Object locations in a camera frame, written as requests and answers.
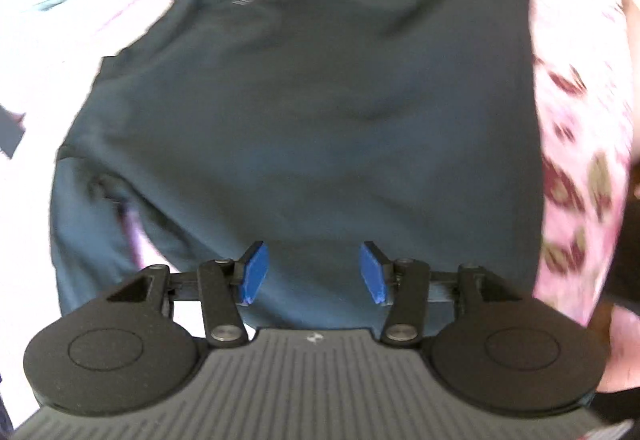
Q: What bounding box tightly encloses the pink rose blanket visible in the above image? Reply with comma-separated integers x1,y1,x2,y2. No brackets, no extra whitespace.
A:
0,0,640,394

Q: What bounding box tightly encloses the dark green sweatshirt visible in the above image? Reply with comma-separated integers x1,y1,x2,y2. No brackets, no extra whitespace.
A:
50,0,550,329

